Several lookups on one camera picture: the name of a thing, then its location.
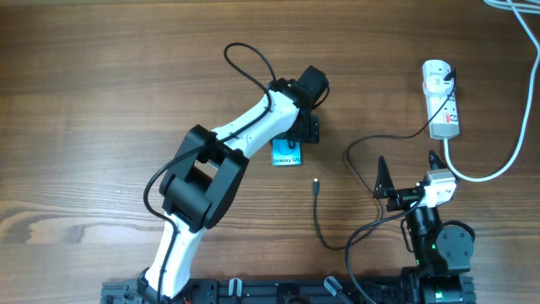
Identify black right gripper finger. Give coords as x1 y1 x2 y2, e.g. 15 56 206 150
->
373 155 395 195
428 149 447 170

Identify black USB charging cable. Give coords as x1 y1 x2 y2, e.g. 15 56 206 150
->
312 67 458 251

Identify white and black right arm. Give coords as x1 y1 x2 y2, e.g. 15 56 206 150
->
373 150 477 304

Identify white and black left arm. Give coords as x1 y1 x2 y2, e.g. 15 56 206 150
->
138 75 329 303

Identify white USB charger plug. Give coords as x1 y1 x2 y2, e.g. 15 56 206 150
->
423 71 453 97

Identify white power strip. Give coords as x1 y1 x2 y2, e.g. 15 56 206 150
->
422 59 460 140

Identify white power strip cord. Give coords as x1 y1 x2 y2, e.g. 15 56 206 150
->
442 0 540 183

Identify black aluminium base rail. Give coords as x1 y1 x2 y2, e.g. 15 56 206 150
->
100 276 477 304

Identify white cables at corner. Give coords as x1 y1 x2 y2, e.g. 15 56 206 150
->
483 0 540 15

